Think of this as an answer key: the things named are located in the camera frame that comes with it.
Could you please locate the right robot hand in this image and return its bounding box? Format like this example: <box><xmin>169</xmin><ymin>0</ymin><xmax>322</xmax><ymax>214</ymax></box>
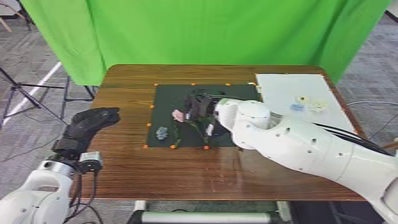
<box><xmin>181</xmin><ymin>87</ymin><xmax>231</xmax><ymax>138</ymax></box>

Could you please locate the pink flower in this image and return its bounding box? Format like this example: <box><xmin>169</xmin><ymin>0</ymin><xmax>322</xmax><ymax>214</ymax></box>
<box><xmin>171</xmin><ymin>109</ymin><xmax>188</xmax><ymax>147</ymax></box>

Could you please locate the black tripod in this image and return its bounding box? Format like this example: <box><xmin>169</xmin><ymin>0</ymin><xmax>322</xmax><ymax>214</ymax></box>
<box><xmin>0</xmin><ymin>68</ymin><xmax>71</xmax><ymax>126</ymax></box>

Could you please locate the black metal stand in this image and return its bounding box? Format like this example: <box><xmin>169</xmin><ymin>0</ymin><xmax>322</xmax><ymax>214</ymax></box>
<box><xmin>60</xmin><ymin>75</ymin><xmax>99</xmax><ymax>102</ymax></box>

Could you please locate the pale grey bar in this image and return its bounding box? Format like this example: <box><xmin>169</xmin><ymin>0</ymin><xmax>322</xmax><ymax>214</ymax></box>
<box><xmin>130</xmin><ymin>200</ymin><xmax>295</xmax><ymax>224</ymax></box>

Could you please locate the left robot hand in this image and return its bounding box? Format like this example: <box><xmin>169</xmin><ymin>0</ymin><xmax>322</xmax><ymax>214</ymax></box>
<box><xmin>60</xmin><ymin>106</ymin><xmax>123</xmax><ymax>142</ymax></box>

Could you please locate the dark mat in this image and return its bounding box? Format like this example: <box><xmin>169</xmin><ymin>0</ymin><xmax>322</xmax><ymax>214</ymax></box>
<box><xmin>144</xmin><ymin>83</ymin><xmax>263</xmax><ymax>149</ymax></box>

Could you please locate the white flower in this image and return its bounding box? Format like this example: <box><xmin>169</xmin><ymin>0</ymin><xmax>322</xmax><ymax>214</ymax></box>
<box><xmin>311</xmin><ymin>101</ymin><xmax>330</xmax><ymax>113</ymax></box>

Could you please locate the white sheet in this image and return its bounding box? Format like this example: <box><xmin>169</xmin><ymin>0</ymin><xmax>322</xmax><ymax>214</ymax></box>
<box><xmin>254</xmin><ymin>73</ymin><xmax>359</xmax><ymax>133</ymax></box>

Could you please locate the green sprig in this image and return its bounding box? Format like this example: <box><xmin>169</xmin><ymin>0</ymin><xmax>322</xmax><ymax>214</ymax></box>
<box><xmin>183</xmin><ymin>119</ymin><xmax>211</xmax><ymax>148</ymax></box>
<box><xmin>192</xmin><ymin>87</ymin><xmax>263</xmax><ymax>102</ymax></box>

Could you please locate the black cable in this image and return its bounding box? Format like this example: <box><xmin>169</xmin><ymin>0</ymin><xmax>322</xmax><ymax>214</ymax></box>
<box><xmin>62</xmin><ymin>170</ymin><xmax>107</xmax><ymax>224</ymax></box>

